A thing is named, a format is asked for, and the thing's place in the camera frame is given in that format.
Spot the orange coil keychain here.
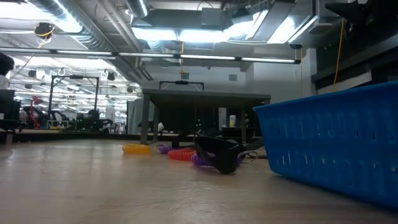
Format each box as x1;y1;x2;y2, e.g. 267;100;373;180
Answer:
167;147;198;162

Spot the large black binder clip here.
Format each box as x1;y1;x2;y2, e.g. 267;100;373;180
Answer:
193;135;247;175

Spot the red desk lamp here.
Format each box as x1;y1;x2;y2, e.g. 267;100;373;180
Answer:
23;95;44;130

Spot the black ceiling camera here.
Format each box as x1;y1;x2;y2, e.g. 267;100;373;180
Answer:
33;21;57;43

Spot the black monitor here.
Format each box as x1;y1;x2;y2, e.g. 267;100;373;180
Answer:
0;89;22;131

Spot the black aluminium table frame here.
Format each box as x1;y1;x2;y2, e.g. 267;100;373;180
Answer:
12;132;265;144

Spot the yellow coil keychain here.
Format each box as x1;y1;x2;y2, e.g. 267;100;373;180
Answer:
121;143;152;156

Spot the yellow hanging cable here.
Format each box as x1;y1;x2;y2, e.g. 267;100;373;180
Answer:
331;17;346;88

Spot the purple coil keychain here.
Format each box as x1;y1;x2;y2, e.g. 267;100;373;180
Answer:
190;150;259;168
154;142;177;155

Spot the grey metal riser shelf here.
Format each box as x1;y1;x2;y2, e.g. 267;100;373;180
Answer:
141;88;272;146

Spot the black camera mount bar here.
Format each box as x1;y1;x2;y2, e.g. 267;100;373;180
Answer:
159;80;205;92

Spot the blue plastic basket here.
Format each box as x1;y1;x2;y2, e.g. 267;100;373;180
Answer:
253;80;398;209

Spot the person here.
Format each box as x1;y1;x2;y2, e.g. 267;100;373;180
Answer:
0;52;16;91
87;108;101;123

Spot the long LED light bar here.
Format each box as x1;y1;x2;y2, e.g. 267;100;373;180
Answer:
0;46;302;65

